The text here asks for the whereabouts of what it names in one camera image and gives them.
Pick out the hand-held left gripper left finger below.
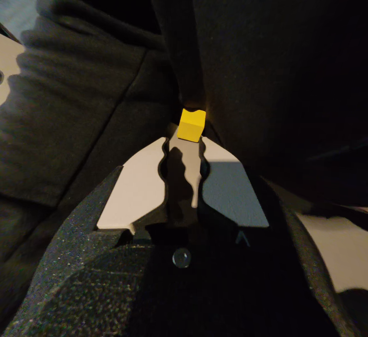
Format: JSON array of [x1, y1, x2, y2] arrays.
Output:
[[96, 137, 170, 235]]

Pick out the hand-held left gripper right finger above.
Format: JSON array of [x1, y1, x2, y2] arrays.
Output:
[[198, 136, 270, 228]]

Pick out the yellow wooden cube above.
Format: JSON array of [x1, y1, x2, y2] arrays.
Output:
[[177, 108, 206, 143]]

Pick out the person's black clothing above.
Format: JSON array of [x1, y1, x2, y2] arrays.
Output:
[[0, 0, 368, 337]]

